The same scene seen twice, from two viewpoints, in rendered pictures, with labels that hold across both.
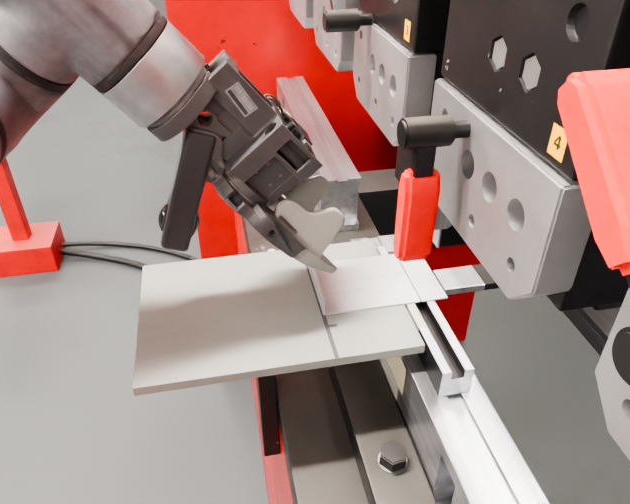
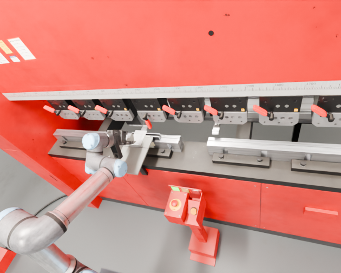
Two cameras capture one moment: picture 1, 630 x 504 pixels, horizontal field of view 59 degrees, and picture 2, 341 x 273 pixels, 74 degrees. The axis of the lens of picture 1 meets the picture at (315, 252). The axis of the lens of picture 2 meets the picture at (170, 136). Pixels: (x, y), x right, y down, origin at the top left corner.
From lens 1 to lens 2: 89 cm
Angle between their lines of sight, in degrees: 34
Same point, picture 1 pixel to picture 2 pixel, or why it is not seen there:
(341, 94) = (64, 124)
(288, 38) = (44, 124)
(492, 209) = (156, 117)
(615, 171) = (169, 110)
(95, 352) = (64, 244)
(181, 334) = (131, 167)
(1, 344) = not seen: outside the picture
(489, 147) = (151, 112)
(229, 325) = (133, 160)
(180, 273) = not seen: hidden behind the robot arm
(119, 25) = (105, 137)
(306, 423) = (149, 162)
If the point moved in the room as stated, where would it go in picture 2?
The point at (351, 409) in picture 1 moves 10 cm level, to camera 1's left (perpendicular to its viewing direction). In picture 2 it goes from (152, 154) to (144, 167)
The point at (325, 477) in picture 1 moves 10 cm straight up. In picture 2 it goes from (159, 162) to (153, 153)
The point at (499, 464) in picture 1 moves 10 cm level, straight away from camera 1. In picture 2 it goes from (171, 137) to (163, 129)
